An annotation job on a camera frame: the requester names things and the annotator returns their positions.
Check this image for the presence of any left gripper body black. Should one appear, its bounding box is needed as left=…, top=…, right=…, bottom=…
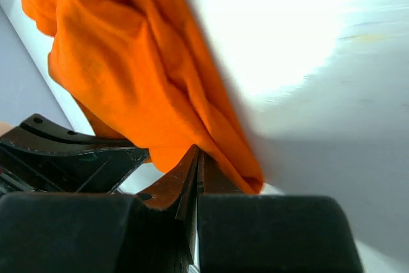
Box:
left=1, top=146, right=93, bottom=193

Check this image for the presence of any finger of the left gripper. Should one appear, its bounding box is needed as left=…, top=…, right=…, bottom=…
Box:
left=1, top=114, right=148, bottom=193

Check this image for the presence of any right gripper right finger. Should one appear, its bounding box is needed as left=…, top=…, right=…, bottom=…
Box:
left=197, top=152, right=243, bottom=194

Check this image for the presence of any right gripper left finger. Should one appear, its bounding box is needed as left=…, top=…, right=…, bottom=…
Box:
left=136, top=146, right=198, bottom=219

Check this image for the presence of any orange t shirt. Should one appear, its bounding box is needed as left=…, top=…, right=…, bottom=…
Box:
left=21, top=0, right=264, bottom=193

